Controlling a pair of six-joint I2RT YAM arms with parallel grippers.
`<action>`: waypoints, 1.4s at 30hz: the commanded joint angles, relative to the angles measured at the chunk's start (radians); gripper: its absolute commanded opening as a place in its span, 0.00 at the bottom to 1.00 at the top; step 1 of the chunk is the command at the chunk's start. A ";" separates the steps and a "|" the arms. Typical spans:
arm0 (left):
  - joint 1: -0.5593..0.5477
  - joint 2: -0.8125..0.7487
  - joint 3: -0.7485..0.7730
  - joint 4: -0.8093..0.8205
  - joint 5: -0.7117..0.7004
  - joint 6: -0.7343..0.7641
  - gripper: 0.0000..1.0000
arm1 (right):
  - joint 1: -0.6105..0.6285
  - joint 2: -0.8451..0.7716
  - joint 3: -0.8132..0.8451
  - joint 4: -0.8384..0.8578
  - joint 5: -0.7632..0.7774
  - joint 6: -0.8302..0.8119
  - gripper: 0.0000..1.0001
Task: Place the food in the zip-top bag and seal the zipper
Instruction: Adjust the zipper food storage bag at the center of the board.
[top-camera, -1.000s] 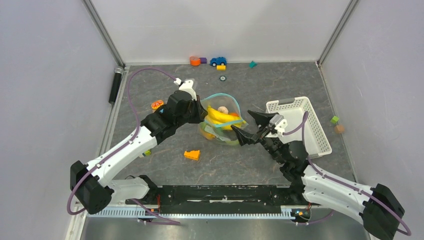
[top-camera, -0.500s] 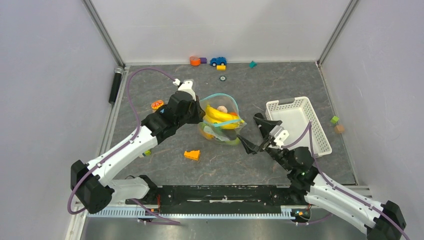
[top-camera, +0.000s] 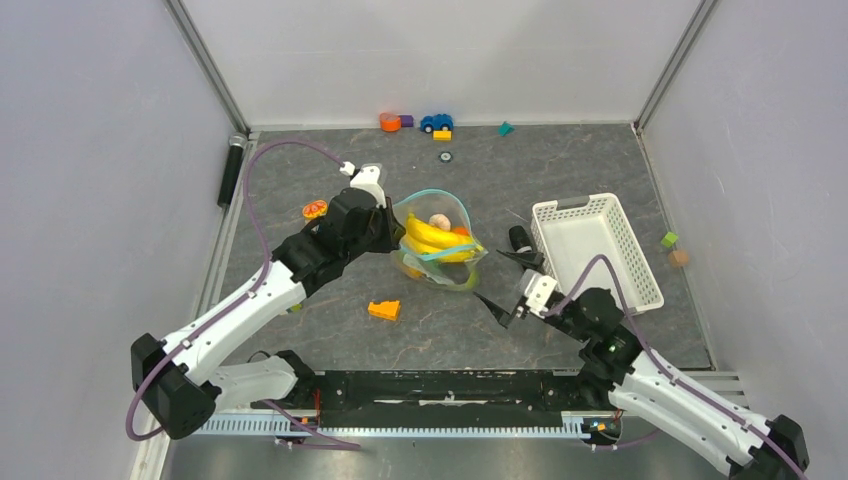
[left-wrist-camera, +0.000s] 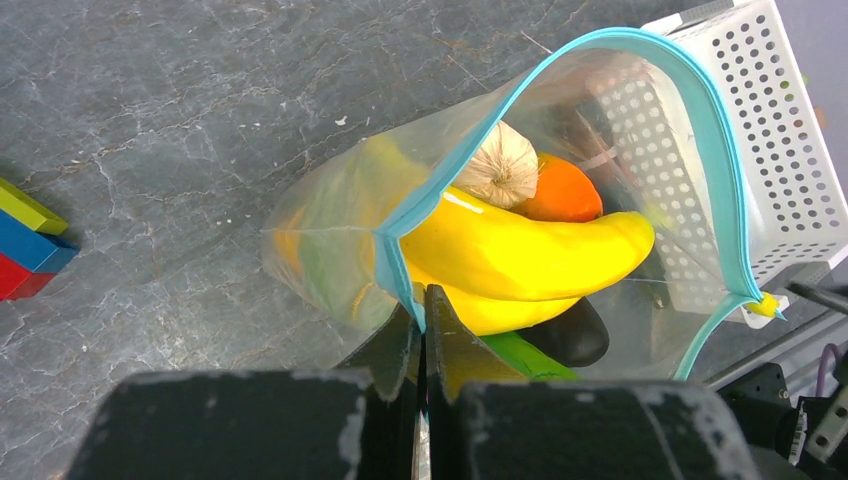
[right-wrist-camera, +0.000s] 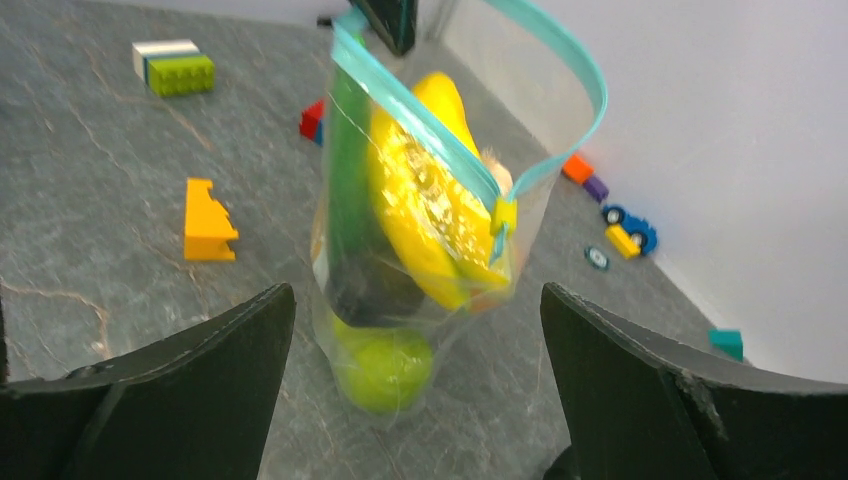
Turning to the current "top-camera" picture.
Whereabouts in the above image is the yellow banana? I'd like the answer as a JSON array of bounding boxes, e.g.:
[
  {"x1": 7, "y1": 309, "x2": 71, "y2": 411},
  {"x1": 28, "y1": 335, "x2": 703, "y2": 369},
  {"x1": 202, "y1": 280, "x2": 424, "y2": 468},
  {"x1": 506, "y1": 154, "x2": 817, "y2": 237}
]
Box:
[{"x1": 401, "y1": 213, "x2": 485, "y2": 263}]

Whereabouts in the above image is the beige garlic bulb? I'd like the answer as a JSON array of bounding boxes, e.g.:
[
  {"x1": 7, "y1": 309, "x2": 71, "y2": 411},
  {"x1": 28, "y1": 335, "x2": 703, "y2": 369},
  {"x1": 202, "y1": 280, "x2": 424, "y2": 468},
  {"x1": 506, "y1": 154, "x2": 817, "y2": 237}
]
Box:
[{"x1": 428, "y1": 214, "x2": 452, "y2": 231}]

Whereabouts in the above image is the clear zip top bag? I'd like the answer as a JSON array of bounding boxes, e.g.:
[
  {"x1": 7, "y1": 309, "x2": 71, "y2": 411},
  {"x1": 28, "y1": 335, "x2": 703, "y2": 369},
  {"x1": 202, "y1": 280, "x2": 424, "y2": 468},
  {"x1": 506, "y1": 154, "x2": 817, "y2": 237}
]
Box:
[{"x1": 392, "y1": 189, "x2": 487, "y2": 291}]

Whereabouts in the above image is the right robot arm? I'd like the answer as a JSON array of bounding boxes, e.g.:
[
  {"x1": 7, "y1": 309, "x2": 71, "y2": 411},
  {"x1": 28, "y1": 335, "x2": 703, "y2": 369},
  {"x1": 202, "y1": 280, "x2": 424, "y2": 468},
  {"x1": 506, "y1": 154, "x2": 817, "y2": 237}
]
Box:
[{"x1": 483, "y1": 252, "x2": 809, "y2": 479}]

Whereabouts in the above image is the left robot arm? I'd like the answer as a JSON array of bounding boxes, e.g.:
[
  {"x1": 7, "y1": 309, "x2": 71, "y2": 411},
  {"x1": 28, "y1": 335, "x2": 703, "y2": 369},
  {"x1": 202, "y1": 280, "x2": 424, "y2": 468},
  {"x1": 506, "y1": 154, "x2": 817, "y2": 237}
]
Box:
[{"x1": 125, "y1": 186, "x2": 403, "y2": 441}]

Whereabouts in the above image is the black microphone on table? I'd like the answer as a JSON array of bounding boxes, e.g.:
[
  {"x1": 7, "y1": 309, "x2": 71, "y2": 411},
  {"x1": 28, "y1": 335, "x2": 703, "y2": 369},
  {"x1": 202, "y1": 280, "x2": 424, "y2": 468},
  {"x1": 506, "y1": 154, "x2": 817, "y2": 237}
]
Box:
[{"x1": 508, "y1": 225, "x2": 535, "y2": 253}]

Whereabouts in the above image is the multicolour toy block stack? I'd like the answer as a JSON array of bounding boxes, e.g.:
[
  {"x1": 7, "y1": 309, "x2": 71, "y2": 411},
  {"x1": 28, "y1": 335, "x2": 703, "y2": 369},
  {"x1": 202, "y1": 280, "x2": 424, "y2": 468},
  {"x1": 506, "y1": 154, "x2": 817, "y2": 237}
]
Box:
[{"x1": 301, "y1": 200, "x2": 329, "y2": 222}]

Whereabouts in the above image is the white perforated plastic basket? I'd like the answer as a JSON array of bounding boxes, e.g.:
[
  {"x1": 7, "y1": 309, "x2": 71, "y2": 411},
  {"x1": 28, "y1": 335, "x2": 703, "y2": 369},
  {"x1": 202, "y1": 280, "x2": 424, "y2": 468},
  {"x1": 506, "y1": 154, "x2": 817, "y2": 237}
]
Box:
[{"x1": 531, "y1": 193, "x2": 665, "y2": 314}]

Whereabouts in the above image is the orange cheese wedge toy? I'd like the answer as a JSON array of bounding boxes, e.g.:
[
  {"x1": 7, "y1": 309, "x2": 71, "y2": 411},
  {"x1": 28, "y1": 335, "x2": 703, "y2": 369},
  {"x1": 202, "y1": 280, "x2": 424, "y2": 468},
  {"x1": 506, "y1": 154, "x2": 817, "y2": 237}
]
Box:
[{"x1": 367, "y1": 300, "x2": 401, "y2": 321}]

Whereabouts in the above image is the brown wooden cube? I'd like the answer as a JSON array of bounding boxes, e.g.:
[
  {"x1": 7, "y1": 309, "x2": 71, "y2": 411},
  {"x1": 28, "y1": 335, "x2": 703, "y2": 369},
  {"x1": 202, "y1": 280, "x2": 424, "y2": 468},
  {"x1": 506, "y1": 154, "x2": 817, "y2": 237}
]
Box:
[{"x1": 667, "y1": 249, "x2": 690, "y2": 268}]

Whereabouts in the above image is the green cube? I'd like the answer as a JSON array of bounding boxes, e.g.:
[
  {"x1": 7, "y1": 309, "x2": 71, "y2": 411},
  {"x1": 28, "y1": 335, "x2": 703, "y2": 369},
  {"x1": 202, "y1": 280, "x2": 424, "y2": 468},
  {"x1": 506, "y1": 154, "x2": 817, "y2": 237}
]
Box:
[{"x1": 661, "y1": 231, "x2": 679, "y2": 249}]

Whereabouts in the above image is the yellow lego brick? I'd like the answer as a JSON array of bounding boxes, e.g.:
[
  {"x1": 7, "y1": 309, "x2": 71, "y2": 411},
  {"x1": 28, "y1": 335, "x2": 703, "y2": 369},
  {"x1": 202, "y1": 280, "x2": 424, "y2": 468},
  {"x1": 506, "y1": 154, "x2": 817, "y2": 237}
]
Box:
[{"x1": 432, "y1": 130, "x2": 452, "y2": 142}]

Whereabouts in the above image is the blue toy car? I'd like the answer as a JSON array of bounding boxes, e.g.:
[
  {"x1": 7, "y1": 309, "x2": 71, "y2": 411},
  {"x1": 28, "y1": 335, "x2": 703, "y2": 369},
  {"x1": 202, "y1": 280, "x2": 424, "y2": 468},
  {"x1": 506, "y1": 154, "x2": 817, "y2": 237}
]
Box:
[{"x1": 419, "y1": 113, "x2": 454, "y2": 134}]

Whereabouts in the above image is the teal block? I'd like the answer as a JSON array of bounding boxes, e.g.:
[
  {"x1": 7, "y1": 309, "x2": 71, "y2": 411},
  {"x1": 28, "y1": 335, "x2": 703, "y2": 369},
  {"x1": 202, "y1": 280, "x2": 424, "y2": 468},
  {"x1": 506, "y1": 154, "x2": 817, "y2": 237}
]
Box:
[{"x1": 498, "y1": 121, "x2": 515, "y2": 137}]

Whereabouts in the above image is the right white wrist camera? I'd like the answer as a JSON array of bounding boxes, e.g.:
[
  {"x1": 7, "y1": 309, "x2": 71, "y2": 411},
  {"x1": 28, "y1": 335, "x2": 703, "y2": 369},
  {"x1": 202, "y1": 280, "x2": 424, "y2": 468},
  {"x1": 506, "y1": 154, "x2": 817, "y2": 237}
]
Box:
[{"x1": 519, "y1": 269, "x2": 558, "y2": 318}]

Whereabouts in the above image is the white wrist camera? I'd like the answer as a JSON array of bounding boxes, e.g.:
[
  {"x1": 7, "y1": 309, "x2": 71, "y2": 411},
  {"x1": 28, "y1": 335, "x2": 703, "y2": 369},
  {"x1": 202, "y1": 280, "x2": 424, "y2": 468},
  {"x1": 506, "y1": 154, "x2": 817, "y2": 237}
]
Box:
[
  {"x1": 339, "y1": 162, "x2": 387, "y2": 207},
  {"x1": 519, "y1": 269, "x2": 558, "y2": 318}
]

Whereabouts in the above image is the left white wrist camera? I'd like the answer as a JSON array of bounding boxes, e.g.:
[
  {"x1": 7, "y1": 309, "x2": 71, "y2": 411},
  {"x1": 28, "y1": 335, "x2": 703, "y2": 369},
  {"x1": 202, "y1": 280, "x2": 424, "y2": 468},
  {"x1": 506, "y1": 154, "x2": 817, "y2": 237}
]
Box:
[{"x1": 339, "y1": 162, "x2": 387, "y2": 207}]

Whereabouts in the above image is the black microphone by wall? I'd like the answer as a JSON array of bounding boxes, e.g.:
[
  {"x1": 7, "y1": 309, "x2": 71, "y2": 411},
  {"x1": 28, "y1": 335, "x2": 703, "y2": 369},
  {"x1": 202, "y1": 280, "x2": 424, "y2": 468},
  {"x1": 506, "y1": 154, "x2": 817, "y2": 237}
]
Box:
[{"x1": 217, "y1": 133, "x2": 248, "y2": 209}]

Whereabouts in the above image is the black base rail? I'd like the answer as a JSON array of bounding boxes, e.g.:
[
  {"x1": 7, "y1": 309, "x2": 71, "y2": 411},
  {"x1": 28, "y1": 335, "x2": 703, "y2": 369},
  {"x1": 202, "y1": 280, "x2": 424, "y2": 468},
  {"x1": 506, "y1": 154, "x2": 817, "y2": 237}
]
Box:
[{"x1": 277, "y1": 370, "x2": 621, "y2": 429}]

